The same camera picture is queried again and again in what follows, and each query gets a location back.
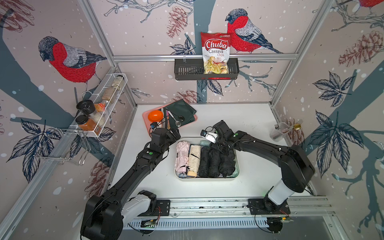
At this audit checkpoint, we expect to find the black lid jar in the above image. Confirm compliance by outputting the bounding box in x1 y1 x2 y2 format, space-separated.
76 100 96 115

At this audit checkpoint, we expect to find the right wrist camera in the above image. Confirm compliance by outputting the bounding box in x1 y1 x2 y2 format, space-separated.
201 130 218 144

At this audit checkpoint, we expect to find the black wall basket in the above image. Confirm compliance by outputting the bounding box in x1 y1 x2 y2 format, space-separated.
174 57 240 81

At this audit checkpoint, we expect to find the wire hook rack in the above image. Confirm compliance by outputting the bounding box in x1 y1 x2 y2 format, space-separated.
35 128 91 166

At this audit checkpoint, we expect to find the white wire wall rack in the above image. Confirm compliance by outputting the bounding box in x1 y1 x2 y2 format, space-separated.
69 73 127 138

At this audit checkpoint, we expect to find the pink umbrella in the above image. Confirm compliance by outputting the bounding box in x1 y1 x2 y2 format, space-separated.
175 141 190 174

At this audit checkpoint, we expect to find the clear cutlery holder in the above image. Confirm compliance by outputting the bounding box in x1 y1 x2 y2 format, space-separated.
270 120 303 142

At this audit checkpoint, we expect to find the pink plastic tray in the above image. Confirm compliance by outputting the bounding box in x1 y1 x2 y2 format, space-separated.
141 103 199 137

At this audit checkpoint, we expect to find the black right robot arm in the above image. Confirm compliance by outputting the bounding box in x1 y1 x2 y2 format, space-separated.
213 120 315 212

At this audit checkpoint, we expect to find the long black umbrella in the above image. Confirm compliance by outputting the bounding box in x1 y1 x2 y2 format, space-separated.
198 146 211 178

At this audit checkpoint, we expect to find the beige umbrella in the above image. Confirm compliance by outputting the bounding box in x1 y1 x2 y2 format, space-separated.
187 145 202 178

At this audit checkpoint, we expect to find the dark green cloth pouch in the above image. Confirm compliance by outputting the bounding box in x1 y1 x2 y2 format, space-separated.
165 100 197 129

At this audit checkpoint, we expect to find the orange bowl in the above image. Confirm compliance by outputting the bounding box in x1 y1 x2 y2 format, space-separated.
148 110 164 123

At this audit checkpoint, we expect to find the red cassava chips bag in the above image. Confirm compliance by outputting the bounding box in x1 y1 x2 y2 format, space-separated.
201 33 232 74

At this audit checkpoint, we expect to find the mint green umbrella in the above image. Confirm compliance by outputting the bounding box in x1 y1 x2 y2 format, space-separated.
233 168 239 178

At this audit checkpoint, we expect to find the orange spice jar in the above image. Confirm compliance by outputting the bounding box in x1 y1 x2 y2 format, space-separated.
75 115 97 131

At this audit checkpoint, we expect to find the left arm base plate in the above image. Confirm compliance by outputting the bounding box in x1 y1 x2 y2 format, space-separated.
140 200 171 217

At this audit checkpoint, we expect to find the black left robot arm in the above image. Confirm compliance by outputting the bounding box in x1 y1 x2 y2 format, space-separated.
80 128 181 240

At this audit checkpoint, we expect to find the metal spoon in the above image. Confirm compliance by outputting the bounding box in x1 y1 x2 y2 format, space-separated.
168 111 181 128

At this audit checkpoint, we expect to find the cream plastic storage box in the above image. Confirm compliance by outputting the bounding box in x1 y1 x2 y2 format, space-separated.
174 137 240 182

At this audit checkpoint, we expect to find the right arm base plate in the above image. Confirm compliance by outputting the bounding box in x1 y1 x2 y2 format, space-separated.
247 198 291 216

